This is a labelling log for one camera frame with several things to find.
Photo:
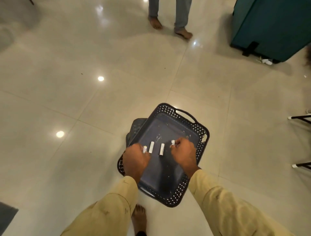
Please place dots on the small white floor scrap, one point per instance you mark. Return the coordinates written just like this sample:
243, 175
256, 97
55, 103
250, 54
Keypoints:
267, 62

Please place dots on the person's left foot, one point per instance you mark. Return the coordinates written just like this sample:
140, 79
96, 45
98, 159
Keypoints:
139, 218

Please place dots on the person's left forearm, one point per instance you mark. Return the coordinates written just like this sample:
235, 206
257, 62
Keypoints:
104, 211

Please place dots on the person's right forearm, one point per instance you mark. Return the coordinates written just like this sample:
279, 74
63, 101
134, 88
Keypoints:
230, 209

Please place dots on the black metal stool frame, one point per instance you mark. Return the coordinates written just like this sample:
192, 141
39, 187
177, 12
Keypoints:
301, 117

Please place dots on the dark grey perforated basket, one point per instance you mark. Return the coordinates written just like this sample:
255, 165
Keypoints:
165, 175
137, 128

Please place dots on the person's right hand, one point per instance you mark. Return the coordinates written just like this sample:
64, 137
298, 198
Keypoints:
185, 155

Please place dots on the person's black trouser leg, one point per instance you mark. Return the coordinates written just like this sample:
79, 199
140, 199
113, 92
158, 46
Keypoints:
141, 234

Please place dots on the teal fabric suitcase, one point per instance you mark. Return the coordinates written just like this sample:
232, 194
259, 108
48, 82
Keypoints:
272, 26

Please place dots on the dark grey floor mat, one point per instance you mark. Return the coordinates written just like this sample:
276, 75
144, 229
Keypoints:
6, 216

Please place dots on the person's left hand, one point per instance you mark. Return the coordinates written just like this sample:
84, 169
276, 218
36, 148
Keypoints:
134, 163

